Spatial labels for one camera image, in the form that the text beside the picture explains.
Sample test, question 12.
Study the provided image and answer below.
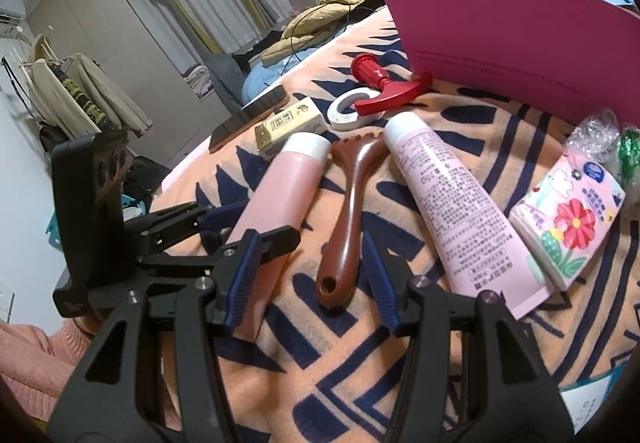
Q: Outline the blue duvet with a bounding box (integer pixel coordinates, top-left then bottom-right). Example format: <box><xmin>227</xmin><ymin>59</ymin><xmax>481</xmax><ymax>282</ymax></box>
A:
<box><xmin>241</xmin><ymin>40</ymin><xmax>321</xmax><ymax>104</ymax></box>

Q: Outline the white wardrobe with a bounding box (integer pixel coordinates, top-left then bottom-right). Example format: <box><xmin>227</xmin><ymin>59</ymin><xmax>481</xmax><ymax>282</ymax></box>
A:
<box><xmin>22</xmin><ymin>0</ymin><xmax>241</xmax><ymax>168</ymax></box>

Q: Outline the beige printed small box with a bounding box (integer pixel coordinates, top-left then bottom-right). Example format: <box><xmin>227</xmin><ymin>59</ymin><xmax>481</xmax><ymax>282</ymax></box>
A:
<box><xmin>254</xmin><ymin>97</ymin><xmax>328</xmax><ymax>158</ymax></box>

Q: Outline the floral tissue pack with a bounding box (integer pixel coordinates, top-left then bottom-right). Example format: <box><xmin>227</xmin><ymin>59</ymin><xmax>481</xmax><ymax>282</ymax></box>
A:
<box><xmin>509</xmin><ymin>154</ymin><xmax>627</xmax><ymax>291</ymax></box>

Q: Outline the red T-handle tool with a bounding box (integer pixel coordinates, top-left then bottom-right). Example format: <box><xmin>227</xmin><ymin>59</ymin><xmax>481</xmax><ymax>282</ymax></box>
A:
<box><xmin>350</xmin><ymin>54</ymin><xmax>434</xmax><ymax>116</ymax></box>

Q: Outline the black slab with brown edge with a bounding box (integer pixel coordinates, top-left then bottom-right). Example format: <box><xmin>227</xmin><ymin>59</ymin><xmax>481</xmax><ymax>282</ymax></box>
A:
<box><xmin>209</xmin><ymin>85</ymin><xmax>289</xmax><ymax>154</ymax></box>

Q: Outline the brown plastic massage scraper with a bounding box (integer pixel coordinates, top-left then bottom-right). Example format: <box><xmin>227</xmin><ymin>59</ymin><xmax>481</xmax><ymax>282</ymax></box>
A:
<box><xmin>315</xmin><ymin>134</ymin><xmax>391</xmax><ymax>310</ymax></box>

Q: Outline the white air conditioner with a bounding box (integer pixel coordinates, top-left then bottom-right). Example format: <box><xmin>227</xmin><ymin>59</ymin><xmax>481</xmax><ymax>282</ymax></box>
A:
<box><xmin>0</xmin><ymin>0</ymin><xmax>26</xmax><ymax>41</ymax></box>

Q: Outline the white paper box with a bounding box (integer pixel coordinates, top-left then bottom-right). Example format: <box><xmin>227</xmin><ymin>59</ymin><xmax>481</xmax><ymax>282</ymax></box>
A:
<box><xmin>559</xmin><ymin>362</ymin><xmax>628</xmax><ymax>436</ymax></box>

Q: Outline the black yellow patterned garment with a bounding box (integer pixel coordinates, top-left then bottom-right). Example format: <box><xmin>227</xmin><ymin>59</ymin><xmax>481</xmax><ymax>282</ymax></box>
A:
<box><xmin>59</xmin><ymin>65</ymin><xmax>111</xmax><ymax>130</ymax></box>

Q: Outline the black cloth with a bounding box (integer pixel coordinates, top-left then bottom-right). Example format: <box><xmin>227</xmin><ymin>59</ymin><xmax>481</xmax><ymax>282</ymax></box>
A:
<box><xmin>232</xmin><ymin>30</ymin><xmax>286</xmax><ymax>74</ymax></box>

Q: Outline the green foil wrapper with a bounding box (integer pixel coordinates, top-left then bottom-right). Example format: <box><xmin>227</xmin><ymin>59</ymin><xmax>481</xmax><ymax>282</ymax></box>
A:
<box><xmin>617</xmin><ymin>124</ymin><xmax>640</xmax><ymax>196</ymax></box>

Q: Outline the thin black cable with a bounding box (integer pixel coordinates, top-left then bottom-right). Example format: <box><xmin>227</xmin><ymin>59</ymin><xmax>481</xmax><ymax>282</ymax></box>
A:
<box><xmin>279</xmin><ymin>5</ymin><xmax>353</xmax><ymax>74</ymax></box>

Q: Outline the teal plastic stool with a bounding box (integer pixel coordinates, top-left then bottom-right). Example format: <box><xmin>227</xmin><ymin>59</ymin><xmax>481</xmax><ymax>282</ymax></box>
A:
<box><xmin>47</xmin><ymin>193</ymin><xmax>151</xmax><ymax>251</ymax></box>

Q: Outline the orange navy patterned blanket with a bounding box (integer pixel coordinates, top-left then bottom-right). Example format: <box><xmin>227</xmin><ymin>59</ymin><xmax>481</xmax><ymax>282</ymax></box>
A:
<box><xmin>150</xmin><ymin>5</ymin><xmax>640</xmax><ymax>443</ymax></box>

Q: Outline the purple striped cloth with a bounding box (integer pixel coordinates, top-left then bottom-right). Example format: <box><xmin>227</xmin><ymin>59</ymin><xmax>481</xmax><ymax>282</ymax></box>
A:
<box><xmin>182</xmin><ymin>65</ymin><xmax>216</xmax><ymax>101</ymax></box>

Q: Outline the white tape roll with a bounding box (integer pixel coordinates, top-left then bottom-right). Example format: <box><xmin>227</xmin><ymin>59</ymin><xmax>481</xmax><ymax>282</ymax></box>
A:
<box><xmin>327</xmin><ymin>89</ymin><xmax>383</xmax><ymax>130</ymax></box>

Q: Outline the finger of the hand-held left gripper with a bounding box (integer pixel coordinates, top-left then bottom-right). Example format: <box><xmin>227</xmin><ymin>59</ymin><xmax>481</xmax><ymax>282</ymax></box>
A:
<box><xmin>122</xmin><ymin>202</ymin><xmax>247</xmax><ymax>254</ymax></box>
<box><xmin>135</xmin><ymin>226</ymin><xmax>302</xmax><ymax>280</ymax></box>

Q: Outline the cream knit cardigan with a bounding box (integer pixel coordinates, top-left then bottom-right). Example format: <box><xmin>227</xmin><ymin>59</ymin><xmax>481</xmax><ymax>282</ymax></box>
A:
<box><xmin>27</xmin><ymin>53</ymin><xmax>153</xmax><ymax>140</ymax></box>

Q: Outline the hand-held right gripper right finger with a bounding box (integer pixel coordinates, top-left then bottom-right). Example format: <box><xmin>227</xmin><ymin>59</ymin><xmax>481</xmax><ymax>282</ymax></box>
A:
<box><xmin>361</xmin><ymin>230</ymin><xmax>573</xmax><ymax>443</ymax></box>

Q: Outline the pink cosmetic tube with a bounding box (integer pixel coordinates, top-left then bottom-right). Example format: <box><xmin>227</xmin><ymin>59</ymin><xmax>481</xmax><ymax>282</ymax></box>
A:
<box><xmin>384</xmin><ymin>114</ymin><xmax>551</xmax><ymax>321</ymax></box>

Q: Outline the person's left forearm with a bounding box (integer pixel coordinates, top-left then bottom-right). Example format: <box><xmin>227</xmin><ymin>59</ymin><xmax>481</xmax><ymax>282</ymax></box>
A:
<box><xmin>0</xmin><ymin>318</ymin><xmax>183</xmax><ymax>431</ymax></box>

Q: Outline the clear plastic wrapper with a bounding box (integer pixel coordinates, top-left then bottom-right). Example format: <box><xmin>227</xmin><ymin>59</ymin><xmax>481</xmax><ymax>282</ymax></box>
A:
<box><xmin>569</xmin><ymin>107</ymin><xmax>622</xmax><ymax>164</ymax></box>

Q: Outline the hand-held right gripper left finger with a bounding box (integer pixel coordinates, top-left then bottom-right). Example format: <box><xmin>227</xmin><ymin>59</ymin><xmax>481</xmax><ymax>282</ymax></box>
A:
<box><xmin>47</xmin><ymin>229</ymin><xmax>263</xmax><ymax>443</ymax></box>

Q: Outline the beige padded jacket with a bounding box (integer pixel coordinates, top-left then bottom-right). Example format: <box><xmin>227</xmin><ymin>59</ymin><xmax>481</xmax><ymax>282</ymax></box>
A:
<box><xmin>260</xmin><ymin>0</ymin><xmax>381</xmax><ymax>64</ymax></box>

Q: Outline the magenta cardboard box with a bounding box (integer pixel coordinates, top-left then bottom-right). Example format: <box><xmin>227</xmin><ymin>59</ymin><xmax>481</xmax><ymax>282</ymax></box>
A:
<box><xmin>379</xmin><ymin>0</ymin><xmax>640</xmax><ymax>126</ymax></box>

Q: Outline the pink bottle with white cap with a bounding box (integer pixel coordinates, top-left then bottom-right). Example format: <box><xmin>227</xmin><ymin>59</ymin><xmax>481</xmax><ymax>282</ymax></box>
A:
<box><xmin>222</xmin><ymin>132</ymin><xmax>332</xmax><ymax>344</ymax></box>

